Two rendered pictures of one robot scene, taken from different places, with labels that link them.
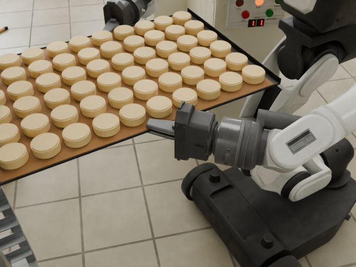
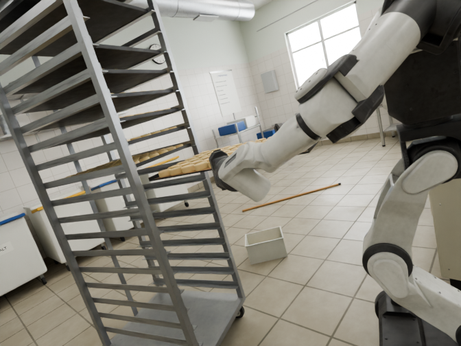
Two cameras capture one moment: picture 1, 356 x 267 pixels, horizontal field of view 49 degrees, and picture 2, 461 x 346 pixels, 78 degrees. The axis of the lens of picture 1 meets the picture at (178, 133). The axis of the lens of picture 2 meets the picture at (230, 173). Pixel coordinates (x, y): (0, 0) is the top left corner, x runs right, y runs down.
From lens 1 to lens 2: 84 cm
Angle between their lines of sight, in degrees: 59
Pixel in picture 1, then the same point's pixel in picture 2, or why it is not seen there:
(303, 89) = (404, 185)
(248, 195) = (431, 336)
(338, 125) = (254, 150)
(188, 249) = not seen: outside the picture
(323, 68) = (426, 163)
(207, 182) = (387, 302)
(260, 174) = (378, 275)
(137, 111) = not seen: hidden behind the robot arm
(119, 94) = not seen: hidden behind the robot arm
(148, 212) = (343, 317)
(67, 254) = (270, 314)
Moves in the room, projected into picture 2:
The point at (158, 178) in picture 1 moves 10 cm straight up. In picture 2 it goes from (371, 297) to (368, 281)
